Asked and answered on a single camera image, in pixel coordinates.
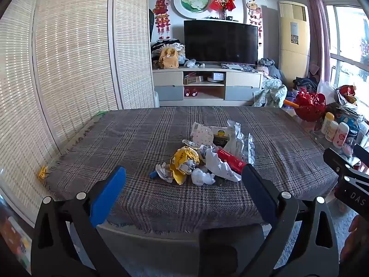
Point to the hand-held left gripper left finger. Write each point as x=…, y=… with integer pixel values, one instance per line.
x=108, y=199

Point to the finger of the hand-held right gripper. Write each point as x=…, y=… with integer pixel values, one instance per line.
x=362, y=151
x=335, y=158

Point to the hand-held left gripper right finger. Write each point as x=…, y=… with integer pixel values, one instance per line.
x=259, y=199

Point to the red tube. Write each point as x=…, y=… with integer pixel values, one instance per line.
x=232, y=161

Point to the large white paper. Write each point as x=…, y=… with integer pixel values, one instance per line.
x=219, y=169

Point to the clear plastic wrapper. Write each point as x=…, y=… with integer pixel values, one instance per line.
x=248, y=150

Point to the small blue cap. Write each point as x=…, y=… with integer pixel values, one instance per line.
x=153, y=174

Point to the small white wrapper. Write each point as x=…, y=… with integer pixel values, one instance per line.
x=163, y=172

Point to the white tissue ball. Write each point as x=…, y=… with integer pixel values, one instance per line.
x=200, y=176

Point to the silver foil wrapper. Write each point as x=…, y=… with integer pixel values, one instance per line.
x=235, y=138

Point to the grey trash bin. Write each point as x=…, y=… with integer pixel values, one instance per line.
x=150, y=251

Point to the yellow wrapper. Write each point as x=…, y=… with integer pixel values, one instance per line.
x=181, y=158

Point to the white polka dot paper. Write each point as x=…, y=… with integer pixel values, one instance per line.
x=203, y=135

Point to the person's right hand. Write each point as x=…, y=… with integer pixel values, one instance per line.
x=356, y=242

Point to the grey shaggy rug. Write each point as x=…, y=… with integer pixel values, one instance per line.
x=337, y=213

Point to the cream white bottle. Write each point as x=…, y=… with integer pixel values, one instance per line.
x=331, y=131

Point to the white bottle yellow cap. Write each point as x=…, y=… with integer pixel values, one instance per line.
x=327, y=122

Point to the red basket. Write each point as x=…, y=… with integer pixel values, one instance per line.
x=310, y=106

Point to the red gold packet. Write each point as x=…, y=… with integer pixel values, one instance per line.
x=348, y=92

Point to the white plastic bag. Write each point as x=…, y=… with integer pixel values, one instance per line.
x=325, y=91

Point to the grey plaid tablecloth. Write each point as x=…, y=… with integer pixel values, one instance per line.
x=144, y=138

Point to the orange stick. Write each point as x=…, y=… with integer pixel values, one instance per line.
x=289, y=103

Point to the dark bag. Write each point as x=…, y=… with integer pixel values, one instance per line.
x=304, y=83

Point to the light green blanket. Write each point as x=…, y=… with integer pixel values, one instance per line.
x=271, y=92

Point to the pile of grey clothes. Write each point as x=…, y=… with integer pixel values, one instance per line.
x=269, y=67

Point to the window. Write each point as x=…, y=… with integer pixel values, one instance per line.
x=348, y=34

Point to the beige standing air conditioner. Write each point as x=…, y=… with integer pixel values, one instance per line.
x=294, y=46

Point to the red toy car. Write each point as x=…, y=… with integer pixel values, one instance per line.
x=191, y=91

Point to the white round device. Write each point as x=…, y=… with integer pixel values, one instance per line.
x=216, y=77

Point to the beige grey television cabinet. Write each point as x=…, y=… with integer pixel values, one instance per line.
x=167, y=79

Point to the cardboard box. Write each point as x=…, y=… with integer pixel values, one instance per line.
x=192, y=80

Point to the pink curtain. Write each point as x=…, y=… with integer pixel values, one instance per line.
x=315, y=20

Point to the beige woven screen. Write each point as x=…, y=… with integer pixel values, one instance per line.
x=72, y=63

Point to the yellow plush toy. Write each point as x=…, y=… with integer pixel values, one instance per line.
x=168, y=57

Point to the black flat television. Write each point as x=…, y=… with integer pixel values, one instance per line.
x=220, y=41

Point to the pink hanging wall decoration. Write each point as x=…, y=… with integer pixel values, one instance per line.
x=254, y=13

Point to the red hanging wall decoration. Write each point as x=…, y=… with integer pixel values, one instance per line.
x=161, y=11

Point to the round framed wall picture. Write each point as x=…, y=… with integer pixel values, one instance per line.
x=192, y=2

